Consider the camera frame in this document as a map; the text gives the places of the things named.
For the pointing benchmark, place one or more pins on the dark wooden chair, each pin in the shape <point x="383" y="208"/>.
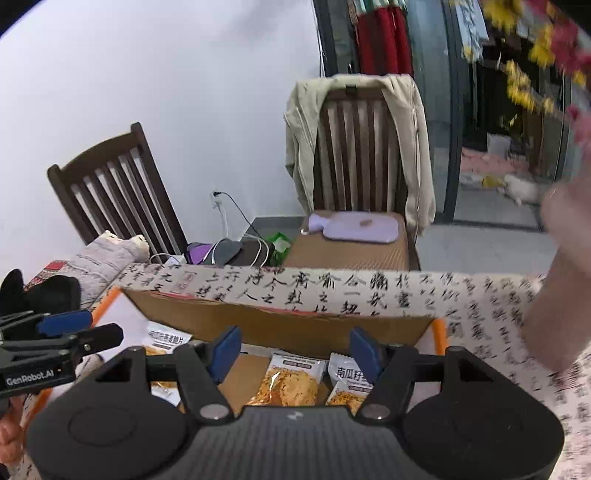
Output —
<point x="159" y="189"/>

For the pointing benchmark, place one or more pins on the green packet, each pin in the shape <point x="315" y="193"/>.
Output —
<point x="280" y="242"/>

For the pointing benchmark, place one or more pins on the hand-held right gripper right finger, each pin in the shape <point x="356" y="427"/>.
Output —
<point x="364" y="353"/>

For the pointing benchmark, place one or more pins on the white wall socket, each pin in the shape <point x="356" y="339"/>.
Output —
<point x="214" y="197"/>

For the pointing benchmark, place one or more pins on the purple hot water bottle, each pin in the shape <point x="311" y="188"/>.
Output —
<point x="355" y="228"/>

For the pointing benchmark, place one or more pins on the woven seat cushion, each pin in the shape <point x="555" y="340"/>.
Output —
<point x="346" y="256"/>

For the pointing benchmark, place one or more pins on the red cardboard box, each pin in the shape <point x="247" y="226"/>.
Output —
<point x="286" y="323"/>

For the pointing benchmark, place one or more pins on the black cloth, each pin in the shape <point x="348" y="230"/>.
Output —
<point x="51" y="293"/>

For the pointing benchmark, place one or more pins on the yellow and red flower branches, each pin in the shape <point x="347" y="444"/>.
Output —
<point x="542" y="46"/>

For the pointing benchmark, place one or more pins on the dark framed glass door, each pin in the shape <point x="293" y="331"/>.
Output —
<point x="434" y="69"/>

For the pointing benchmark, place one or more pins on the white orange snack packet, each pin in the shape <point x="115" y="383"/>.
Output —
<point x="164" y="341"/>
<point x="346" y="376"/>
<point x="288" y="383"/>

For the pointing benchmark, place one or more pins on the dark grey pouch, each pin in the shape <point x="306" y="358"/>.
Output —
<point x="228" y="251"/>

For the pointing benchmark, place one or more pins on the black bag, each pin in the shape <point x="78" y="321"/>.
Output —
<point x="256" y="253"/>

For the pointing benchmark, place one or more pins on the person's left hand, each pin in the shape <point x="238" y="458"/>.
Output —
<point x="9" y="431"/>

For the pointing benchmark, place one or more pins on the pale blue hanging garment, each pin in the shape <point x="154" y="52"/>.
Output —
<point x="471" y="21"/>

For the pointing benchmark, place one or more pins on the purple cloth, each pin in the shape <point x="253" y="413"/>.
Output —
<point x="199" y="253"/>

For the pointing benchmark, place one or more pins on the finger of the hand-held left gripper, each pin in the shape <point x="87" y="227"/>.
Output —
<point x="64" y="322"/>
<point x="99" y="338"/>

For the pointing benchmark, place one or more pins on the grey patterned folded quilt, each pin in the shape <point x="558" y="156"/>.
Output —
<point x="101" y="263"/>

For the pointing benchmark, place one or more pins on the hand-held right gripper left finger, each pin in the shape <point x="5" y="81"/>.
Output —
<point x="226" y="353"/>

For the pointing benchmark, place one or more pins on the pink floor mat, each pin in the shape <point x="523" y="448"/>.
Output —
<point x="489" y="161"/>

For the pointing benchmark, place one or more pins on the pink vase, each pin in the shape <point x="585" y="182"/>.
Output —
<point x="558" y="277"/>

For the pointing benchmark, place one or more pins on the red patterned cloth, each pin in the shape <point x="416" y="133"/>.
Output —
<point x="48" y="271"/>

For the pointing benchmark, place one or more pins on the beige jacket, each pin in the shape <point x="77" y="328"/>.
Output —
<point x="415" y="152"/>

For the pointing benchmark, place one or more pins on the brown slatted wooden chair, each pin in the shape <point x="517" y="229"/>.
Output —
<point x="355" y="95"/>

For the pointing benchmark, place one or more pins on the red hanging garment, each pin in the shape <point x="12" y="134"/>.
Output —
<point x="383" y="41"/>

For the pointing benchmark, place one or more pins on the white furry pet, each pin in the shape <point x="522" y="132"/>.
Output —
<point x="521" y="189"/>

